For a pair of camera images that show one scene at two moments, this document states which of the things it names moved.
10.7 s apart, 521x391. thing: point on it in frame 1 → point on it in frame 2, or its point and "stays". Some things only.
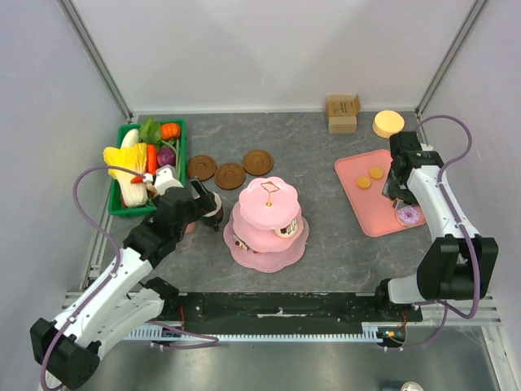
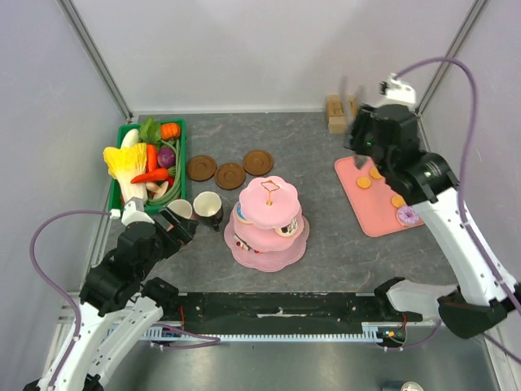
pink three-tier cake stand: x=266 y=204 stays
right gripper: x=391 y=191 → x=362 y=122
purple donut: x=409 y=214 stays
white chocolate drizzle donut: x=289 y=230 stays
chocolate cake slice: x=240 y=243 stays
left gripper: x=206 y=200 → x=184 y=231
